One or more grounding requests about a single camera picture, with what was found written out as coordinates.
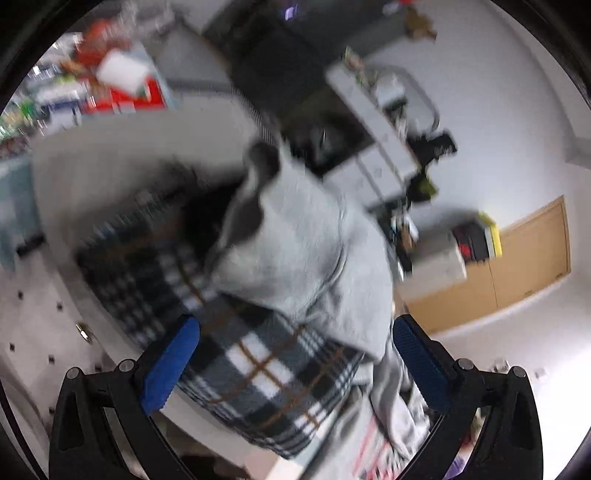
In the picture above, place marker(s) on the white box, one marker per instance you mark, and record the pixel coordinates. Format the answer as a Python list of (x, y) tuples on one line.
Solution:
[(122, 69)]

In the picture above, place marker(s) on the grey sweatshirt with red print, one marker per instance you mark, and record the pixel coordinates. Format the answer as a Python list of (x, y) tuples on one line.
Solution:
[(300, 240)]

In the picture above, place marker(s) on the shelf of colourful packets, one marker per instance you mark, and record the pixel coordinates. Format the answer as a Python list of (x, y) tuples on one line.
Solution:
[(51, 97)]

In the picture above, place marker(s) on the black cloth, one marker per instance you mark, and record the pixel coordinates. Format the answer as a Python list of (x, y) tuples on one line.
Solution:
[(205, 210)]

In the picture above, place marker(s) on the black box with red label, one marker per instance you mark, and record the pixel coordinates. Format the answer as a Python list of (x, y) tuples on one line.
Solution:
[(471, 240)]

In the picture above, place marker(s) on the low white drawer cabinet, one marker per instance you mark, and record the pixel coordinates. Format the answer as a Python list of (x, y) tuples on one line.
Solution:
[(438, 265)]

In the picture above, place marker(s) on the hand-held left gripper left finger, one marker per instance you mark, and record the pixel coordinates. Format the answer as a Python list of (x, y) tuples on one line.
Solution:
[(171, 364)]

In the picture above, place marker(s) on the dark desk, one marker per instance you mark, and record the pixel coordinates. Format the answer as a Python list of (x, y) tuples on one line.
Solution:
[(277, 50)]

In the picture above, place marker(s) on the dark plaid cloth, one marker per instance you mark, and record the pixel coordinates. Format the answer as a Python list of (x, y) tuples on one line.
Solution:
[(249, 369)]

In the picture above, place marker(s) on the wooden door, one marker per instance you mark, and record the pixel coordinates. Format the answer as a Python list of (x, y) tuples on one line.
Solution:
[(521, 272)]

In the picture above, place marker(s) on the yellow box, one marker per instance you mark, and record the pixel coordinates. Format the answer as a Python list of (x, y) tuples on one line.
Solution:
[(493, 235)]

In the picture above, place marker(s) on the white laundry tub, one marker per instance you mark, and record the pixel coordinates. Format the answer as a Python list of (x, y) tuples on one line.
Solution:
[(106, 152)]

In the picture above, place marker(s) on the green bag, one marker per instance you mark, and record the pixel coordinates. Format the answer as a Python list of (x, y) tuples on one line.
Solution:
[(425, 184)]

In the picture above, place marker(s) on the tall white drawer cabinet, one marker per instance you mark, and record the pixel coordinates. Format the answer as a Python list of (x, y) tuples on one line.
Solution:
[(383, 138)]

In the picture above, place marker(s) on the brown bag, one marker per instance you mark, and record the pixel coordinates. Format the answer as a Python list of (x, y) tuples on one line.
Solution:
[(420, 21)]

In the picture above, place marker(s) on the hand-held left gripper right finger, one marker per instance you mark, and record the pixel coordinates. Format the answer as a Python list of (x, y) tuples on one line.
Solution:
[(420, 364)]

